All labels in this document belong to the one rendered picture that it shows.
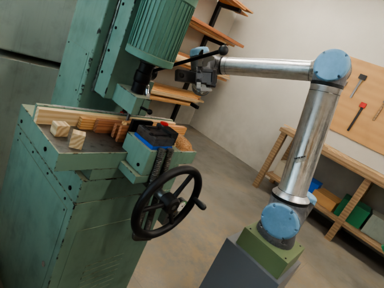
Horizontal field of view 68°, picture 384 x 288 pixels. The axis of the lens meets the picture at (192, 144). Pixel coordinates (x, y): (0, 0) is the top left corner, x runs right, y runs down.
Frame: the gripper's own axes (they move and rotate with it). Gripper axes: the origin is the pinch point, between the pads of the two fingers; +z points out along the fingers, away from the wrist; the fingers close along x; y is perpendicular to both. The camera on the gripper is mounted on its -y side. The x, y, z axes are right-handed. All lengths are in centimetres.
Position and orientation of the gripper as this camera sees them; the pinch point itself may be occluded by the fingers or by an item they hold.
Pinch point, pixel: (199, 70)
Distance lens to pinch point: 105.1
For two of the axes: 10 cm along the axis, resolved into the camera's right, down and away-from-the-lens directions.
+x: -0.7, 10.0, 0.3
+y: 10.0, 0.7, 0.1
